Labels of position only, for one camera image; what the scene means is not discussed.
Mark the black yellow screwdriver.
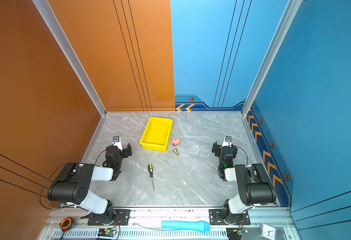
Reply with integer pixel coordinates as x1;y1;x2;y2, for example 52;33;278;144
148;164;155;190

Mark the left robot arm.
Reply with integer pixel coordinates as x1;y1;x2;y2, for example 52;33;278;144
47;142;132;225

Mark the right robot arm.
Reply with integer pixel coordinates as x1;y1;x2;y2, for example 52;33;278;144
211;140;277;225

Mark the yellow plastic bin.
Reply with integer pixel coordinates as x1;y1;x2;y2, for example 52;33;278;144
140;117;173;152

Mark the pink toy figure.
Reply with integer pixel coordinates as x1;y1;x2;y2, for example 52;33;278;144
171;139;181;146

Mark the teal flashlight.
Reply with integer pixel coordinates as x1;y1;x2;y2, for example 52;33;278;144
161;221;210;233

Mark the green circuit board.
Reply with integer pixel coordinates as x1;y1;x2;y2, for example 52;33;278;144
97;228;118;239

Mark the orange black tape measure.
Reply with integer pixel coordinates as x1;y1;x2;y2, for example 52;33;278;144
60;217;76;232

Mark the white small clock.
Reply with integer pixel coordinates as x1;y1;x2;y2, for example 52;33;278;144
260;224;276;240

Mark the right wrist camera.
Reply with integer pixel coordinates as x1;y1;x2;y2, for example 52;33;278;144
222;136;232;148

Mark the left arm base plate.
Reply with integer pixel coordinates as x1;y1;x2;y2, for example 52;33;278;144
88;209;131;226

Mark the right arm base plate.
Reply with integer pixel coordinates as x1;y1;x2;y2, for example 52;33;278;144
208;209;251;226

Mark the aluminium front rail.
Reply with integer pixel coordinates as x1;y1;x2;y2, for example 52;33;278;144
44;206;295;229

